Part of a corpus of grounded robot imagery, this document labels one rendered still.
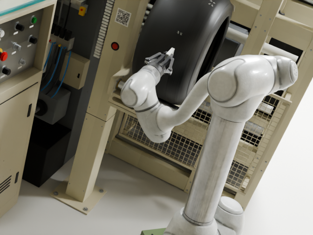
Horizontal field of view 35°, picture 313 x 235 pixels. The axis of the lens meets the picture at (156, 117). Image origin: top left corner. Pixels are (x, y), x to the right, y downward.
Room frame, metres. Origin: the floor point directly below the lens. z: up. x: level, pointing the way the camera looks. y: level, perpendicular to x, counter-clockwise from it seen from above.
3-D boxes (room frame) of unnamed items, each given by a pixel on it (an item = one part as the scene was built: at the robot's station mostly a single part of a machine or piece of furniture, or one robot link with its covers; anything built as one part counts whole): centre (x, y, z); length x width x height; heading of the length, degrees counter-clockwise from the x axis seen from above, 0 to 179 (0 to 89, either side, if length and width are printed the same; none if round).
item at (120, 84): (2.24, 0.08, 0.90); 0.35 x 0.05 x 0.05; 78
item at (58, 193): (2.41, 0.31, 0.01); 0.27 x 0.27 x 0.02; 78
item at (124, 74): (2.41, 0.23, 0.90); 0.40 x 0.03 x 0.10; 168
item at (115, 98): (2.24, 0.08, 0.83); 0.36 x 0.09 x 0.06; 78
